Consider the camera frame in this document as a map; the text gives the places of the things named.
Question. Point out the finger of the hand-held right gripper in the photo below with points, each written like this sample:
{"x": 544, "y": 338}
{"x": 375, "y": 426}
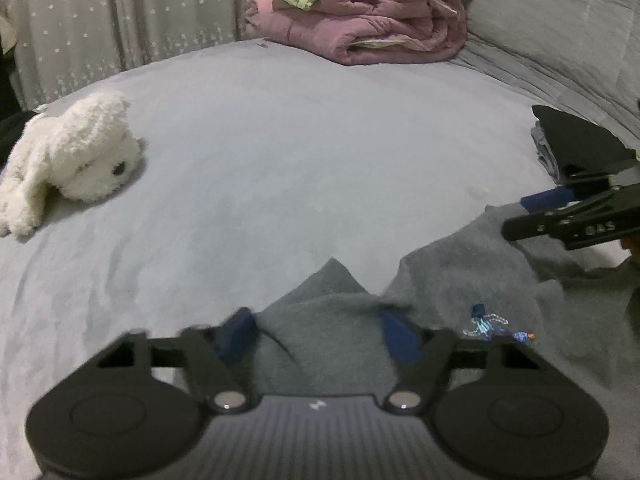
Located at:
{"x": 590, "y": 227}
{"x": 542, "y": 200}

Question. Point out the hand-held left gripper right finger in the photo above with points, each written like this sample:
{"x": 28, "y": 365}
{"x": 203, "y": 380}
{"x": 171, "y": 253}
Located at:
{"x": 402, "y": 342}

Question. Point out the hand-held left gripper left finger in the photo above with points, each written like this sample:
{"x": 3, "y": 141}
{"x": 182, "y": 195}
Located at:
{"x": 235, "y": 337}

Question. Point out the grey t-shirt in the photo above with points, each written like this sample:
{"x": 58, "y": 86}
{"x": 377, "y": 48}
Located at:
{"x": 340, "y": 330}

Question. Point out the folded black clothes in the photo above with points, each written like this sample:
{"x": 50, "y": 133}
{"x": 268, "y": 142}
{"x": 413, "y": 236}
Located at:
{"x": 580, "y": 140}

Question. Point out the folded grey garment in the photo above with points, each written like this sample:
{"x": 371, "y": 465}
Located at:
{"x": 542, "y": 150}

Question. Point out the grey quilted blanket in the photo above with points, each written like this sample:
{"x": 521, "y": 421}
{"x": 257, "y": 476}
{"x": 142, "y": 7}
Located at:
{"x": 550, "y": 35}

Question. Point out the folded pink quilt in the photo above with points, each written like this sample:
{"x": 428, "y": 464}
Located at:
{"x": 390, "y": 20}

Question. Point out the white plush dog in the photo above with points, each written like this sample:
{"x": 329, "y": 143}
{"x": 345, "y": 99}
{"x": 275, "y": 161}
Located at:
{"x": 85, "y": 150}

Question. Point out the grey star-print curtain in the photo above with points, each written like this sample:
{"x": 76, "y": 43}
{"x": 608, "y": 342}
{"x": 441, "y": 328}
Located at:
{"x": 125, "y": 20}

